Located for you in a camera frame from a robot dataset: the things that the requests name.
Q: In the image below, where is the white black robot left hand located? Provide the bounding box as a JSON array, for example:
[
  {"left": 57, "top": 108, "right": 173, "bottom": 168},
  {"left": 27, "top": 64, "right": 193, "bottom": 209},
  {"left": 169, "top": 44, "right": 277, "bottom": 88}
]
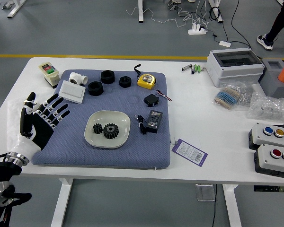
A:
[{"left": 10, "top": 92, "right": 71, "bottom": 158}]

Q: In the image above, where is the small black gear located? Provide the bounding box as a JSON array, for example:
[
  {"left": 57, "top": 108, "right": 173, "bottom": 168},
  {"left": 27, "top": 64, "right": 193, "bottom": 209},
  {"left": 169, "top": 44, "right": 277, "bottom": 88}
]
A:
[{"left": 92, "top": 123, "right": 104, "bottom": 135}]

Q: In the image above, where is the big black gear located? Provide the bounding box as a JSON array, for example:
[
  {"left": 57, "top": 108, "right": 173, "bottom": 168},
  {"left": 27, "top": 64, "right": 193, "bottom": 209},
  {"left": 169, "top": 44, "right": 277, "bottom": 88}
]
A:
[{"left": 103, "top": 122, "right": 120, "bottom": 140}]

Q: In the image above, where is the large black hex nut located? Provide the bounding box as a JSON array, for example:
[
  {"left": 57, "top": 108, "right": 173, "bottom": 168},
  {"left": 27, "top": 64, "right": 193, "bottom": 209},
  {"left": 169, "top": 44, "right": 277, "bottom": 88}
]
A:
[
  {"left": 88, "top": 81, "right": 103, "bottom": 96},
  {"left": 100, "top": 70, "right": 115, "bottom": 85}
]

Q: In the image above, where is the small black hex nut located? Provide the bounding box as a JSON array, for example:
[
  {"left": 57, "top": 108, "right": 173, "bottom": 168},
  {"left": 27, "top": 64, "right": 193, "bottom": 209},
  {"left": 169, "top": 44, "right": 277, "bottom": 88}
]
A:
[{"left": 119, "top": 76, "right": 133, "bottom": 88}]

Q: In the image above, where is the blue yellow red button box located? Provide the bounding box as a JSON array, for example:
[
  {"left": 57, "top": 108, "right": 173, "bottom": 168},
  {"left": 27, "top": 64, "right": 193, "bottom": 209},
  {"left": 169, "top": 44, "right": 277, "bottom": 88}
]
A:
[{"left": 248, "top": 122, "right": 284, "bottom": 152}]

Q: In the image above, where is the red green button box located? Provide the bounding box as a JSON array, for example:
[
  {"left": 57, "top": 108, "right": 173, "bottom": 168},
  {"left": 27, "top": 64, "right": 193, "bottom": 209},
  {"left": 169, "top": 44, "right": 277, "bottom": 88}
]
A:
[{"left": 253, "top": 143, "right": 284, "bottom": 179}]

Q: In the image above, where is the white pipe tee fitting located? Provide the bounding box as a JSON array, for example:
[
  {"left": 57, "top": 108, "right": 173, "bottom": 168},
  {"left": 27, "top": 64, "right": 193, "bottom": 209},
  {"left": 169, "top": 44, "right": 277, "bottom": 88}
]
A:
[{"left": 68, "top": 71, "right": 89, "bottom": 86}]

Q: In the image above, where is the blue-grey quilted mat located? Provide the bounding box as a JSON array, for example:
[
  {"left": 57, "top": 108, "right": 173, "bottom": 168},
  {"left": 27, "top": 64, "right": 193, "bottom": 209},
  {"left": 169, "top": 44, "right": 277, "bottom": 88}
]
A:
[{"left": 31, "top": 69, "right": 171, "bottom": 170}]

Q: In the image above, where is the white square plate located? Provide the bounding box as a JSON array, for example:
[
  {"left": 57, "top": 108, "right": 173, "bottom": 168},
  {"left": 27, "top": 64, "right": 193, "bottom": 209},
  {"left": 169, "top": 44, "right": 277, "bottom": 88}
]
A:
[{"left": 84, "top": 110, "right": 131, "bottom": 148}]

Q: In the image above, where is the yellow tape measure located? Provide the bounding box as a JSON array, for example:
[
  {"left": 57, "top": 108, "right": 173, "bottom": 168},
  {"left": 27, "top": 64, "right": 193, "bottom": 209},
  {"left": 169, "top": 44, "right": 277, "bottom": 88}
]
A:
[{"left": 133, "top": 64, "right": 157, "bottom": 90}]

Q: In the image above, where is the white background table leg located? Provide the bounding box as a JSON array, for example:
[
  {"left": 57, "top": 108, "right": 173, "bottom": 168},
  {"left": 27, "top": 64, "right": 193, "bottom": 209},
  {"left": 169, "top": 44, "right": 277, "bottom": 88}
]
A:
[
  {"left": 1, "top": 0, "right": 27, "bottom": 18},
  {"left": 137, "top": 0, "right": 144, "bottom": 24},
  {"left": 208, "top": 0, "right": 224, "bottom": 24}
]

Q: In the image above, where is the purple paper tag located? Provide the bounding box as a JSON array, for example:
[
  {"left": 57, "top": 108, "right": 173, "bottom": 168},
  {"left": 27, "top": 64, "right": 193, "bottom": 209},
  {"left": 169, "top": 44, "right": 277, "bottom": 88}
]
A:
[{"left": 171, "top": 138, "right": 208, "bottom": 168}]

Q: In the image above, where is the metal floor plate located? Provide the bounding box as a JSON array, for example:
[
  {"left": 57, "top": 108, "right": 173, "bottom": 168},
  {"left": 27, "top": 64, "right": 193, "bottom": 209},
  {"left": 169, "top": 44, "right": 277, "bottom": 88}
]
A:
[{"left": 195, "top": 184, "right": 215, "bottom": 202}]

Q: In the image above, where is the white power strip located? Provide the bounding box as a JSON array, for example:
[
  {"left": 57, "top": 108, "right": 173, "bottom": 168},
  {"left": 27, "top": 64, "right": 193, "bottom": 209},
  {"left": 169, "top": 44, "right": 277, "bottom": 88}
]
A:
[{"left": 188, "top": 22, "right": 208, "bottom": 35}]

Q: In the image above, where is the bag of blue resistors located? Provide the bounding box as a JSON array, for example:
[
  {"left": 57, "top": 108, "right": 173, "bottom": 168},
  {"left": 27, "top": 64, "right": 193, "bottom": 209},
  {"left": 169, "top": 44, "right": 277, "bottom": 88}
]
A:
[{"left": 213, "top": 82, "right": 242, "bottom": 111}]

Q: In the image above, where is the clear bag of screws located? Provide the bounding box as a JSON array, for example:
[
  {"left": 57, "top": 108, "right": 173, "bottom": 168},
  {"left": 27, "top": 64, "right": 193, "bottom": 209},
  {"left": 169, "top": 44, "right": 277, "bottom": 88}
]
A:
[{"left": 236, "top": 81, "right": 255, "bottom": 112}]

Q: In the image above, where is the bubble wrap bag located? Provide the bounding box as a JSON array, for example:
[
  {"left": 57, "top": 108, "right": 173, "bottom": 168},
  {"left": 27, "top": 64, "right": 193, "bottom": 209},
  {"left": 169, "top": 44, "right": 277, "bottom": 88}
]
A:
[{"left": 247, "top": 92, "right": 284, "bottom": 122}]

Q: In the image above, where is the grey block holder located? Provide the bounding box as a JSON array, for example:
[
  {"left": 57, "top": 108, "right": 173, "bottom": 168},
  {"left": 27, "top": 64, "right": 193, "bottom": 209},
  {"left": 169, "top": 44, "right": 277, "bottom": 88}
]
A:
[{"left": 257, "top": 58, "right": 284, "bottom": 101}]

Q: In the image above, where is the black table height controller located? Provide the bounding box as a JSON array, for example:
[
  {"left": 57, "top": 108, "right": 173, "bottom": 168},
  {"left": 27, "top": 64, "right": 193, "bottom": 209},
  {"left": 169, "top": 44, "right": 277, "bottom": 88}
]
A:
[{"left": 254, "top": 185, "right": 284, "bottom": 192}]

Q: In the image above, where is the person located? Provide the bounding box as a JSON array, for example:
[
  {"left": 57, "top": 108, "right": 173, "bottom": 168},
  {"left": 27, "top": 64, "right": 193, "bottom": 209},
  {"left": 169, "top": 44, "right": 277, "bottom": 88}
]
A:
[{"left": 257, "top": 0, "right": 284, "bottom": 52}]

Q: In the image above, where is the white wall switch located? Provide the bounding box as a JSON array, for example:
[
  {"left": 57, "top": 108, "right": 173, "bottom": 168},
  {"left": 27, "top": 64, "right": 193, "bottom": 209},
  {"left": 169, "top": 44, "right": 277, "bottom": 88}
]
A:
[{"left": 57, "top": 80, "right": 87, "bottom": 105}]

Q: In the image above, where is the cream red-green switch box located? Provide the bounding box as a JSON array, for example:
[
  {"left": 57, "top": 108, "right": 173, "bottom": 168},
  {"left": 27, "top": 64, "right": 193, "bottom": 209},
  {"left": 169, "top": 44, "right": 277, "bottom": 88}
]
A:
[{"left": 38, "top": 62, "right": 60, "bottom": 89}]

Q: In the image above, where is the black plug with cord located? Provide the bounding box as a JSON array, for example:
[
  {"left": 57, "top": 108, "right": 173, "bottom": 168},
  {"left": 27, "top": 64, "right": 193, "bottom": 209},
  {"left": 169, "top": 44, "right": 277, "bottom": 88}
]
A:
[{"left": 134, "top": 114, "right": 148, "bottom": 135}]

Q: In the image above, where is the black module with red wires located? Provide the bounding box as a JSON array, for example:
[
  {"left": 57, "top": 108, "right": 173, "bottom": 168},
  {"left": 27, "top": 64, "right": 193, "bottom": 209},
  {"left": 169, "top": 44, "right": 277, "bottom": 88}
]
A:
[{"left": 144, "top": 89, "right": 173, "bottom": 107}]

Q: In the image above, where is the white floor cable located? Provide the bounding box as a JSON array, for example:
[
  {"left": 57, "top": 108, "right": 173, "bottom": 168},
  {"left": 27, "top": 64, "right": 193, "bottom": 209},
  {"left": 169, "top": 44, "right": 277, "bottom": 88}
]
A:
[{"left": 125, "top": 0, "right": 210, "bottom": 29}]

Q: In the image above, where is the black hanging cable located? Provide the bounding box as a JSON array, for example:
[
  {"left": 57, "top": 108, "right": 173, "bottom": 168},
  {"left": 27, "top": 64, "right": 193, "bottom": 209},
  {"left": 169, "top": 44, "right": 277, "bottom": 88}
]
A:
[{"left": 210, "top": 184, "right": 218, "bottom": 227}]

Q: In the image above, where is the grey enclosure with clear lid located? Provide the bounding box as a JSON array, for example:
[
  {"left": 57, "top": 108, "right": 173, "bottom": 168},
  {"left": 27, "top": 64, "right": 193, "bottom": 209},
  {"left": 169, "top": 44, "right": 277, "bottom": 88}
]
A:
[{"left": 205, "top": 48, "right": 266, "bottom": 87}]

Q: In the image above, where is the black floor cable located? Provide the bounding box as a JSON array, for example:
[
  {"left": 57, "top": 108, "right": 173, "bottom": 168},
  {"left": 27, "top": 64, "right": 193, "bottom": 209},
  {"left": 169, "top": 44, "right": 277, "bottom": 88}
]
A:
[{"left": 209, "top": 0, "right": 254, "bottom": 52}]

